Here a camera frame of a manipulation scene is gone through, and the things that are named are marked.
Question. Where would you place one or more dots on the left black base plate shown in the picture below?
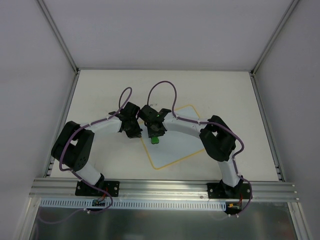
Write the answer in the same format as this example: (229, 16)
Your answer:
(110, 186)

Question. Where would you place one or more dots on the green whiteboard eraser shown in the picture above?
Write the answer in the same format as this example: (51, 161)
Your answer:
(154, 140)

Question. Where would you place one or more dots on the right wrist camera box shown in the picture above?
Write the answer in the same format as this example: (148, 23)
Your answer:
(150, 112)

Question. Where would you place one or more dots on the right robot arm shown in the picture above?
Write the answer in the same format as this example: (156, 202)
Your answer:
(219, 142)

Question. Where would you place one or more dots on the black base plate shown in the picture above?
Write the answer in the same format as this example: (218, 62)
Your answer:
(110, 186)
(219, 190)

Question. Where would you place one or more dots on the white slotted cable duct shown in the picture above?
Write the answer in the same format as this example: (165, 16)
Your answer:
(134, 204)

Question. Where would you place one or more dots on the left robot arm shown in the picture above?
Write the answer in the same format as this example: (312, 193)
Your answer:
(73, 146)

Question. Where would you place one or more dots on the right aluminium frame post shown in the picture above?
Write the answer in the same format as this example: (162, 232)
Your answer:
(255, 85)

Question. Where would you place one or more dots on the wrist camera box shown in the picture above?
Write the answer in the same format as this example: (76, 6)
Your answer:
(130, 110)
(150, 112)

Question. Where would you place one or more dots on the yellow-framed whiteboard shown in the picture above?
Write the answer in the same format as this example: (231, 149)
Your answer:
(170, 148)

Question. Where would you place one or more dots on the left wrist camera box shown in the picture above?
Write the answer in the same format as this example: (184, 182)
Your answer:
(130, 110)

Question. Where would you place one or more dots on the aluminium frame post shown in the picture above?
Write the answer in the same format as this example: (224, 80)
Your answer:
(255, 85)
(75, 69)

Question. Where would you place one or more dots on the left aluminium frame post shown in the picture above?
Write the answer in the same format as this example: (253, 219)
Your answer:
(75, 69)

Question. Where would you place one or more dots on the aluminium mounting rail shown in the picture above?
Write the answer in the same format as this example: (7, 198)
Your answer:
(180, 190)

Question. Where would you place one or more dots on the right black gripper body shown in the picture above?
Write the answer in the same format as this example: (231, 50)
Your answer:
(155, 132)

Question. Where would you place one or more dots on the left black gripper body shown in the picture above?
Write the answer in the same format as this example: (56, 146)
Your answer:
(132, 132)

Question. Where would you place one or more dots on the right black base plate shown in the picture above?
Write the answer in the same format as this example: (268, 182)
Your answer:
(219, 190)

